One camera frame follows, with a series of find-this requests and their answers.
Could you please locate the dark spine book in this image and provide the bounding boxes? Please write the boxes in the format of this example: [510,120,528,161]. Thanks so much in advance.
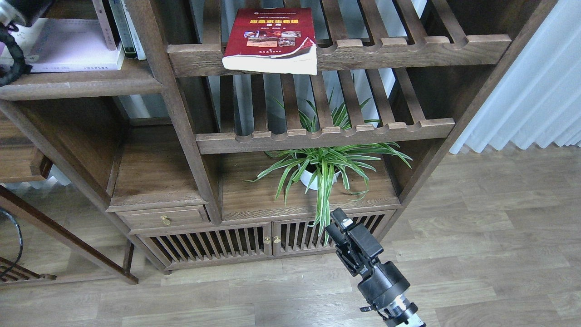
[108,0,138,59]

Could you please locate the pale lavender paperback book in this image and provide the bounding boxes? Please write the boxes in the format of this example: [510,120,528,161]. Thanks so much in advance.
[10,17,125,73]

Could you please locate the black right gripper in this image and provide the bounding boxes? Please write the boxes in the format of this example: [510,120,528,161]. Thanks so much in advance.
[325,208,410,314]

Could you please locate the red paperback book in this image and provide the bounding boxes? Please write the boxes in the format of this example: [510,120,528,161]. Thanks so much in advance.
[222,8,317,76]

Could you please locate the white plant pot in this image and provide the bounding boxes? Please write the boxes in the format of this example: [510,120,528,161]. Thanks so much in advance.
[300,165,342,193]

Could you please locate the white sheer curtain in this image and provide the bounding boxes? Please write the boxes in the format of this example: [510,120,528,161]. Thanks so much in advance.
[450,0,581,154]

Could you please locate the brass drawer knob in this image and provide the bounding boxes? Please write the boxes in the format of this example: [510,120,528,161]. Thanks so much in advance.
[160,215,172,226]

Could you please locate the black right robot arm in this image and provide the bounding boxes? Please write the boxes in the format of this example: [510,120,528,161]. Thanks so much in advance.
[325,208,426,327]

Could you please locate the maroon book white characters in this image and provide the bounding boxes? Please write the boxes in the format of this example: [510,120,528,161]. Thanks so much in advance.
[93,0,118,50]

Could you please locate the spider plant green leaves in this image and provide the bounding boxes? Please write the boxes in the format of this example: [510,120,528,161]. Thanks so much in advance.
[248,89,414,246]

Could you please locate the dark wooden bookshelf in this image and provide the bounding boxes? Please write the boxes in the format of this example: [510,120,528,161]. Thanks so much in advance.
[1,0,556,273]

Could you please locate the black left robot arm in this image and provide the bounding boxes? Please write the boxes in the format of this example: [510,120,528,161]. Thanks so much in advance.
[0,0,50,282]

